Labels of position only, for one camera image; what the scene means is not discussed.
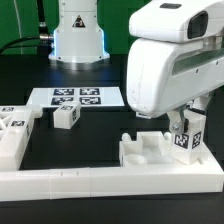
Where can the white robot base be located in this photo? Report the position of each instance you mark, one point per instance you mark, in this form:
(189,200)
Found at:
(78,39)

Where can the white U-shaped frame fence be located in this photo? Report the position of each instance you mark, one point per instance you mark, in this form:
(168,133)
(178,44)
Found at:
(203,175)

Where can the white chair seat part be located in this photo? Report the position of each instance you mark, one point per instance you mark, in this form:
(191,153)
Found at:
(151,147)

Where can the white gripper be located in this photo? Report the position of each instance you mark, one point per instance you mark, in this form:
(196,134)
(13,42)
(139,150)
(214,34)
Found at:
(152,89)

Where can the white tag sheet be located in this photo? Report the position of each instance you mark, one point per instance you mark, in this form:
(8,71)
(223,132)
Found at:
(87,96)

